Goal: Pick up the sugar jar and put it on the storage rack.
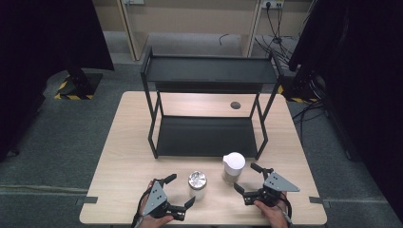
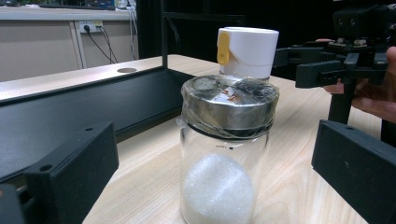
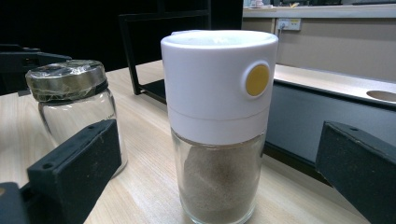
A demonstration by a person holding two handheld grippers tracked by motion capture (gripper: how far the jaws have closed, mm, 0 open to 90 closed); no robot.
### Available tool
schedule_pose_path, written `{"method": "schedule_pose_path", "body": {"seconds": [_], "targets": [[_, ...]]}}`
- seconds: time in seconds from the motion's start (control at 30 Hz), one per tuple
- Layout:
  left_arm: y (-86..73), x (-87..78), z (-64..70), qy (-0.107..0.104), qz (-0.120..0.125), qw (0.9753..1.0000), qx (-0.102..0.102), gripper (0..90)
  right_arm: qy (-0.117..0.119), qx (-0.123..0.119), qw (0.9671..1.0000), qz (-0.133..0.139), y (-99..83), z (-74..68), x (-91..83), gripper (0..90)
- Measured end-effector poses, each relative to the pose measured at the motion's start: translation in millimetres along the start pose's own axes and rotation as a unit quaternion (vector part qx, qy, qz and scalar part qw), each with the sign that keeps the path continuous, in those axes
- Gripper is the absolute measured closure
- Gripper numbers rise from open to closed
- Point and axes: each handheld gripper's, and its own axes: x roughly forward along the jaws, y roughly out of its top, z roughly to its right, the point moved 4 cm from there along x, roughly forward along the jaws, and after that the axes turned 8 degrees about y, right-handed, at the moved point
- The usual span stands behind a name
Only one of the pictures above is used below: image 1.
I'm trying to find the black curtain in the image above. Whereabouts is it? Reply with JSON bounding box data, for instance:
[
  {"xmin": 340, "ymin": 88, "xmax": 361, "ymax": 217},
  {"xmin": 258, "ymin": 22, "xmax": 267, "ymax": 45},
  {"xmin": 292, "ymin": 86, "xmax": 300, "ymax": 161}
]
[
  {"xmin": 287, "ymin": 0, "xmax": 403, "ymax": 223},
  {"xmin": 0, "ymin": 0, "xmax": 115, "ymax": 163}
]

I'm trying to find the glass jar with silver lid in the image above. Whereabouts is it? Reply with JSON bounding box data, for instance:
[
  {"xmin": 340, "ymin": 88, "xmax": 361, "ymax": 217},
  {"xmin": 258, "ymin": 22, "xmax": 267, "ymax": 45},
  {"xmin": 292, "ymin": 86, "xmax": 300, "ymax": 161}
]
[{"xmin": 187, "ymin": 170, "xmax": 208, "ymax": 201}]

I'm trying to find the white wall power socket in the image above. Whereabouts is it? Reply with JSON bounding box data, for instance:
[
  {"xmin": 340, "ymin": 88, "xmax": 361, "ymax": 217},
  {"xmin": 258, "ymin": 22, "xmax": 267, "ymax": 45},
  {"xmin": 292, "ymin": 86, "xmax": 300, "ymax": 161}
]
[{"xmin": 260, "ymin": 0, "xmax": 285, "ymax": 10}]

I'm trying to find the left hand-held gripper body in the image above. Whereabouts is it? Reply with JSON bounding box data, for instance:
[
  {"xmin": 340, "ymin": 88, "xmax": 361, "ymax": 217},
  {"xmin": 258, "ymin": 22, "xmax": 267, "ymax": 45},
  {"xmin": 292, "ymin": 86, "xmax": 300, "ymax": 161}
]
[{"xmin": 141, "ymin": 178, "xmax": 187, "ymax": 221}]

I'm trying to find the right hand-held gripper cable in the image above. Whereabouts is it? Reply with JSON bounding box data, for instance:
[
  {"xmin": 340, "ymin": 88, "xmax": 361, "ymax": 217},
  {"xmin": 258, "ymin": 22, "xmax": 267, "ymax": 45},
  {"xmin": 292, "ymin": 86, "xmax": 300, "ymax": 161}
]
[{"xmin": 278, "ymin": 191, "xmax": 295, "ymax": 228}]

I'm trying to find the left hand-held gripper cable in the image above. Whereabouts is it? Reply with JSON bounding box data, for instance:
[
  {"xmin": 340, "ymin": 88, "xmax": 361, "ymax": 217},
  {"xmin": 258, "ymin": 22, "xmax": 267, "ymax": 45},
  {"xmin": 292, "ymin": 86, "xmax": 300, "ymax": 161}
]
[{"xmin": 130, "ymin": 186, "xmax": 152, "ymax": 228}]

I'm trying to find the hand-held gripper cable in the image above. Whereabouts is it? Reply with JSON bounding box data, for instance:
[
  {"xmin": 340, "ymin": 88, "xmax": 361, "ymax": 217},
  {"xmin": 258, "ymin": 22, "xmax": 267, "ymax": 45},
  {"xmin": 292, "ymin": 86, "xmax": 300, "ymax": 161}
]
[
  {"xmin": 130, "ymin": 186, "xmax": 152, "ymax": 228},
  {"xmin": 278, "ymin": 191, "xmax": 295, "ymax": 228}
]

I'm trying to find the bundle of black cables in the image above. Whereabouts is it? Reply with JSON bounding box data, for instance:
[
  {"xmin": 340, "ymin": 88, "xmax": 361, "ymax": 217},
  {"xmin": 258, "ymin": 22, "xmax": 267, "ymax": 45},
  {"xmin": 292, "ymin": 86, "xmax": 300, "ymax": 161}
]
[{"xmin": 254, "ymin": 2, "xmax": 327, "ymax": 141}]

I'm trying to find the black stand base striped tape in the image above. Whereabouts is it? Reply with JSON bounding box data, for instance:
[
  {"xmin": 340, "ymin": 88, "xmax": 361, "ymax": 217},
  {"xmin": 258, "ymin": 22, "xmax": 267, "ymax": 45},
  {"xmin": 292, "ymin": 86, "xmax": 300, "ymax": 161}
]
[
  {"xmin": 53, "ymin": 67, "xmax": 105, "ymax": 101},
  {"xmin": 277, "ymin": 71, "xmax": 321, "ymax": 104}
]

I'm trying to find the black metal two-tier shelf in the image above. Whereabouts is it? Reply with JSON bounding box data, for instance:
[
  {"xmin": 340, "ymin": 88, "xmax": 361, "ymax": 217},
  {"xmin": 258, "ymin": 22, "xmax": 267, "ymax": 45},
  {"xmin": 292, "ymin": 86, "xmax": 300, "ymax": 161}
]
[{"xmin": 140, "ymin": 46, "xmax": 285, "ymax": 161}]

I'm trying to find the grey floor tape strip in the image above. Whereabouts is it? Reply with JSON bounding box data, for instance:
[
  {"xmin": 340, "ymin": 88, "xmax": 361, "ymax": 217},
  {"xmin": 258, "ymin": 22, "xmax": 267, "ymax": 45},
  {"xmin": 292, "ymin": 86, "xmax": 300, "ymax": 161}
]
[
  {"xmin": 74, "ymin": 196, "xmax": 99, "ymax": 206},
  {"xmin": 309, "ymin": 196, "xmax": 332, "ymax": 209}
]

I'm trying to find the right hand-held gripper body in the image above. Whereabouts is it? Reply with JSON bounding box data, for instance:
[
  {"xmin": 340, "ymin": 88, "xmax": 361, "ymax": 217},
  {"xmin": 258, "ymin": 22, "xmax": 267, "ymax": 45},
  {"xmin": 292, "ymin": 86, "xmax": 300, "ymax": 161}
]
[{"xmin": 242, "ymin": 169, "xmax": 301, "ymax": 208}]

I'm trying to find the person's left hand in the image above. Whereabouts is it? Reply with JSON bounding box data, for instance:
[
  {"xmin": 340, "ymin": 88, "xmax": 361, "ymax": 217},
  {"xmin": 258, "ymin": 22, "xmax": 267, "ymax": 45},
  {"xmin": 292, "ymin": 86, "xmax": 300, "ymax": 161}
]
[{"xmin": 138, "ymin": 180, "xmax": 176, "ymax": 228}]

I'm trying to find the beige wooden furniture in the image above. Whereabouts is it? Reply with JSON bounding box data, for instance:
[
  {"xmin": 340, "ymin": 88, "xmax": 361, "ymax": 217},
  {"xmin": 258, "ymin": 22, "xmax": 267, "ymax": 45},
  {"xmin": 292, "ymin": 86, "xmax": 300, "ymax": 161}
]
[{"xmin": 92, "ymin": 0, "xmax": 315, "ymax": 62}]

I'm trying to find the person's right hand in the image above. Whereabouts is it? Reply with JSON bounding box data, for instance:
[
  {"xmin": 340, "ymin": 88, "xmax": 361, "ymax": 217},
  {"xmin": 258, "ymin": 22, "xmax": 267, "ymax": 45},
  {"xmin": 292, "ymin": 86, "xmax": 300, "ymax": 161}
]
[{"xmin": 253, "ymin": 191, "xmax": 291, "ymax": 228}]

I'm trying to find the glass jar with white lid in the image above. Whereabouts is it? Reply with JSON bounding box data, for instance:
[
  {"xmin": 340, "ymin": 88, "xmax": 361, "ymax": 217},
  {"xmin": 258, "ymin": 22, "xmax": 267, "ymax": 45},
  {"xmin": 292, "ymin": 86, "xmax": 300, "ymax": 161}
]
[{"xmin": 221, "ymin": 151, "xmax": 247, "ymax": 186}]

